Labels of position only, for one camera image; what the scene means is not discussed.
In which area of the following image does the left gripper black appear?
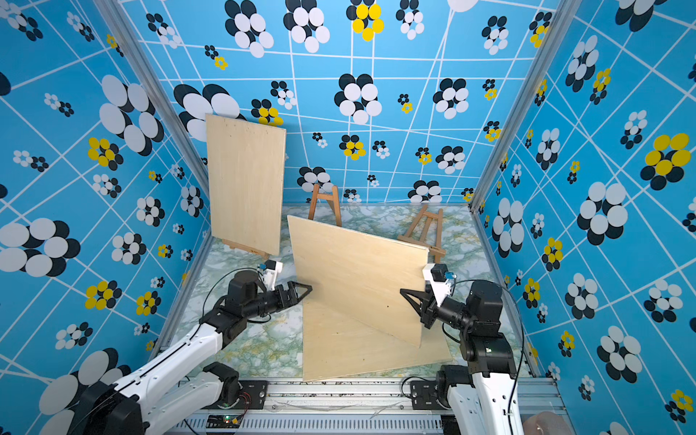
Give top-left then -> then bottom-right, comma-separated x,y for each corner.
245,281 -> 314,322

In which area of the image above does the wooden easel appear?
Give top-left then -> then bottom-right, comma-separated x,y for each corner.
397,205 -> 447,263
222,239 -> 270,260
307,183 -> 344,228

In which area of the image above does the plywood board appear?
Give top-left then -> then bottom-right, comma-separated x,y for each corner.
287,216 -> 429,347
303,301 -> 453,382
206,114 -> 286,256

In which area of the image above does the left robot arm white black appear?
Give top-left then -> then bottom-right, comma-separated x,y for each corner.
68,269 -> 313,434

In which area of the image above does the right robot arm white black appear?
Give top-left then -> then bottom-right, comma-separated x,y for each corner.
400,279 -> 524,434

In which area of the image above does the right circuit board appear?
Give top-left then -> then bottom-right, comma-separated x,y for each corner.
440,415 -> 460,435

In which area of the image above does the circuit board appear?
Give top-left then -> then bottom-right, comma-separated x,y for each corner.
440,415 -> 460,435
206,414 -> 244,430

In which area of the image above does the left circuit board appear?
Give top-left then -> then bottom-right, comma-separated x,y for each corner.
206,414 -> 244,430

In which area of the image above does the pink object corner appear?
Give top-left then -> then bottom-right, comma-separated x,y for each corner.
523,411 -> 574,435

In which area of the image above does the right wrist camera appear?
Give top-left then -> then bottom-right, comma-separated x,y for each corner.
423,263 -> 456,306

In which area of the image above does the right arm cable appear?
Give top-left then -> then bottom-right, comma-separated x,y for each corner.
441,278 -> 526,435

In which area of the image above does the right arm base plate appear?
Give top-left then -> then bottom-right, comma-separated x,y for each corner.
407,379 -> 449,411

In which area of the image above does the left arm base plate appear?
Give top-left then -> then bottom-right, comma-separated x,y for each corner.
213,380 -> 269,411

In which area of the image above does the aluminium front rail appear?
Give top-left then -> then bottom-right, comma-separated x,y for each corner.
102,376 -> 577,435

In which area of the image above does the left aluminium corner post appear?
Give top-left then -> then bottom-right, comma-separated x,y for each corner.
91,0 -> 224,205

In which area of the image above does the aluminium corner post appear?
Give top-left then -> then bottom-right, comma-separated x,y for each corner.
91,0 -> 224,205
471,0 -> 581,213

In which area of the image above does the right aluminium corner post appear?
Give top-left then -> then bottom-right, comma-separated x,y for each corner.
471,0 -> 581,213

